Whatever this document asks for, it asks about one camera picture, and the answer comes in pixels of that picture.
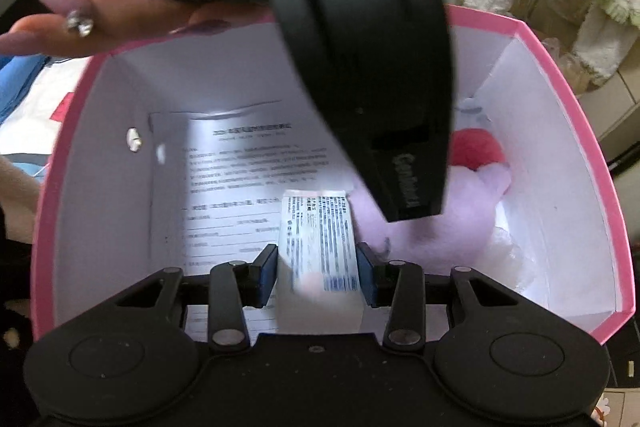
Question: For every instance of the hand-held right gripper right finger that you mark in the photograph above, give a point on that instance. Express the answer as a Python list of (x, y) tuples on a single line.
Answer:
[(367, 277)]

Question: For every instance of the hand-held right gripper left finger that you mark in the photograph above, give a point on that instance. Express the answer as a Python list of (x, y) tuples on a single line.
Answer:
[(267, 274)]

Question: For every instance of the white tissue packet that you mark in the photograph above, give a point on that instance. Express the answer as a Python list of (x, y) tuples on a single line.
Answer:
[(315, 247)]

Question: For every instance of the purple plush toy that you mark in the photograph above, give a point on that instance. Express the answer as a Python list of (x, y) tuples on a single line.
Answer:
[(465, 207)]

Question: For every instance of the white fluffy plush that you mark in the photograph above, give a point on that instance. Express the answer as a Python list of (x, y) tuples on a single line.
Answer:
[(500, 257)]

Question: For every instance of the pink mesh bath puff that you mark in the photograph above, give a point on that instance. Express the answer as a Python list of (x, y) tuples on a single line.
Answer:
[(475, 149)]

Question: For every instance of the pink cardboard box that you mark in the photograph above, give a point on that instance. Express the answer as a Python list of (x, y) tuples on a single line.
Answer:
[(565, 117)]

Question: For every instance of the printed paper sheet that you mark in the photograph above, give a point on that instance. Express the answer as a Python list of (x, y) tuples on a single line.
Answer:
[(235, 167)]

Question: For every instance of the brown paper bag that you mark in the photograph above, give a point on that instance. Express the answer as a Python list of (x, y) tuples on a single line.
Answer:
[(555, 2)]

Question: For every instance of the printed blanket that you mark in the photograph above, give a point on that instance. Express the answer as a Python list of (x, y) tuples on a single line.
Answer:
[(30, 117)]

